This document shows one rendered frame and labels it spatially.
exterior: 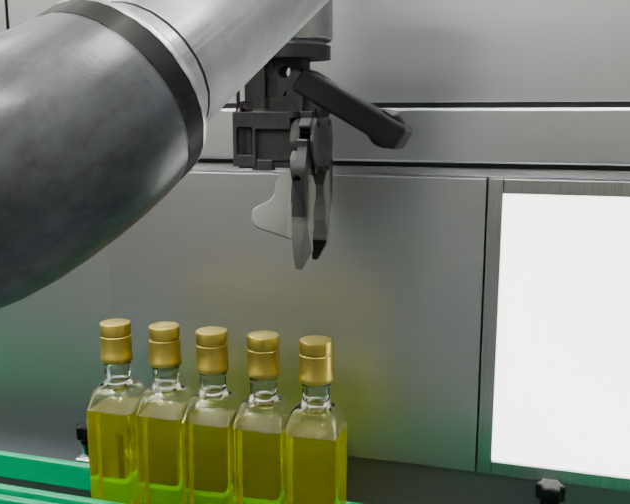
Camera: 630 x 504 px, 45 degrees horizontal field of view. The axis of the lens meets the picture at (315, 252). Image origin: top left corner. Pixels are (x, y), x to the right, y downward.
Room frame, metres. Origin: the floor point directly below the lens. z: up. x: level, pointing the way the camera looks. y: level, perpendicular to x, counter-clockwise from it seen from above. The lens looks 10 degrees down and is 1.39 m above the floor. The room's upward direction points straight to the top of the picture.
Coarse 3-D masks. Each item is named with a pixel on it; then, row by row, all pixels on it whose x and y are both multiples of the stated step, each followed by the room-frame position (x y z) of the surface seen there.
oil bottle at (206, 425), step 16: (192, 400) 0.77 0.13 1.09; (208, 400) 0.76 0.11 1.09; (224, 400) 0.76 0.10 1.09; (240, 400) 0.79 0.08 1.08; (192, 416) 0.76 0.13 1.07; (208, 416) 0.75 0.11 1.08; (224, 416) 0.75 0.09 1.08; (192, 432) 0.76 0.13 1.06; (208, 432) 0.75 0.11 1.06; (224, 432) 0.75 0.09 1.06; (192, 448) 0.76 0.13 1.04; (208, 448) 0.75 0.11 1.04; (224, 448) 0.75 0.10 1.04; (192, 464) 0.76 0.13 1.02; (208, 464) 0.75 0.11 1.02; (224, 464) 0.75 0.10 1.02; (192, 480) 0.76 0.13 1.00; (208, 480) 0.75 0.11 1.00; (224, 480) 0.75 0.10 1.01; (192, 496) 0.76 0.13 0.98; (208, 496) 0.75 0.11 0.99; (224, 496) 0.75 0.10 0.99
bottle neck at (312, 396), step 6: (306, 390) 0.74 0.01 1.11; (312, 390) 0.73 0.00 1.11; (318, 390) 0.73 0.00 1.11; (324, 390) 0.74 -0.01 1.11; (306, 396) 0.74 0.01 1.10; (312, 396) 0.73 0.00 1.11; (318, 396) 0.73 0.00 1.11; (324, 396) 0.74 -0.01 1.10; (306, 402) 0.74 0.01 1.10; (312, 402) 0.73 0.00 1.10; (318, 402) 0.73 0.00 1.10; (324, 402) 0.74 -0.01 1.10
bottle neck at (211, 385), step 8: (200, 376) 0.77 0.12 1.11; (208, 376) 0.77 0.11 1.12; (216, 376) 0.77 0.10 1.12; (224, 376) 0.78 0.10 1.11; (200, 384) 0.77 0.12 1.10; (208, 384) 0.77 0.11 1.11; (216, 384) 0.77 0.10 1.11; (224, 384) 0.78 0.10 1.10; (200, 392) 0.77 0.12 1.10; (208, 392) 0.77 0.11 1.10; (216, 392) 0.77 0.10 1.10; (224, 392) 0.77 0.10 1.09
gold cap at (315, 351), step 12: (312, 336) 0.76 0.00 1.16; (324, 336) 0.76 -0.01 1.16; (300, 348) 0.74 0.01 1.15; (312, 348) 0.73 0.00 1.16; (324, 348) 0.73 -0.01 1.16; (300, 360) 0.74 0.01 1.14; (312, 360) 0.73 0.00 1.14; (324, 360) 0.73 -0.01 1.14; (300, 372) 0.74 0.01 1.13; (312, 372) 0.73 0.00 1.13; (324, 372) 0.73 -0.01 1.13; (312, 384) 0.73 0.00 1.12; (324, 384) 0.73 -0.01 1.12
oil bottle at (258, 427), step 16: (272, 400) 0.75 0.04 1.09; (240, 416) 0.74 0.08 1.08; (256, 416) 0.74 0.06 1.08; (272, 416) 0.74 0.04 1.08; (288, 416) 0.76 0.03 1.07; (240, 432) 0.74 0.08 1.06; (256, 432) 0.74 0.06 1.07; (272, 432) 0.73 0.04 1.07; (240, 448) 0.74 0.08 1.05; (256, 448) 0.74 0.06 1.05; (272, 448) 0.73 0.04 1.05; (240, 464) 0.74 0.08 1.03; (256, 464) 0.74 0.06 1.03; (272, 464) 0.73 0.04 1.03; (240, 480) 0.74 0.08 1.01; (256, 480) 0.74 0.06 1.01; (272, 480) 0.73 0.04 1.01; (240, 496) 0.74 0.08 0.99; (256, 496) 0.74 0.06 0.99; (272, 496) 0.73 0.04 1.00
